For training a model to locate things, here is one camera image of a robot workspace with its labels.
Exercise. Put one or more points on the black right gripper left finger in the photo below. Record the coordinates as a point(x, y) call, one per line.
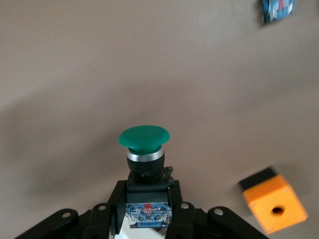
point(99, 219)

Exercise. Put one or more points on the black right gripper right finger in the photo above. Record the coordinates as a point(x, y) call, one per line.
point(189, 221)

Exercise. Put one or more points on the green mushroom push button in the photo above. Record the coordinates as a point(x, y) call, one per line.
point(144, 139)

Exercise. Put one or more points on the red-capped push button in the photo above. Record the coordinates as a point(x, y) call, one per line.
point(276, 11)

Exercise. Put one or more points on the orange box with hole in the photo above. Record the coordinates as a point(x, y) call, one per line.
point(274, 199)

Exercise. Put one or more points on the brown table cover sheet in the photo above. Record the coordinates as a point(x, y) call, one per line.
point(124, 62)

